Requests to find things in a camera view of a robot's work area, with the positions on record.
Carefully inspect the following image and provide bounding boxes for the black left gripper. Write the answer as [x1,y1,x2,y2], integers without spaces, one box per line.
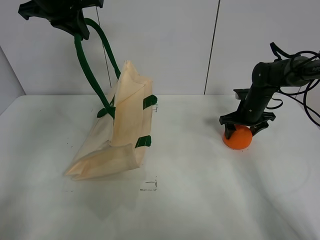
[18,0,104,40]

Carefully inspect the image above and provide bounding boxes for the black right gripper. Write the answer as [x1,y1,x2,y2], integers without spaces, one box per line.
[219,88,276,140]

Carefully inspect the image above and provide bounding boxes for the orange with stem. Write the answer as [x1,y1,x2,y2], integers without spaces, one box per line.
[223,125,253,150]

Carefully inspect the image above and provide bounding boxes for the white linen bag green handles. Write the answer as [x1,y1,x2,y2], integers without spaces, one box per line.
[64,18,158,181]

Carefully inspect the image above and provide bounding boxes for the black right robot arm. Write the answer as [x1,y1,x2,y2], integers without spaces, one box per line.
[219,56,320,139]

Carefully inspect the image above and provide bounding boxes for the black cables on right arm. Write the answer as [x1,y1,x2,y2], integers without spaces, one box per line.
[266,42,320,127]

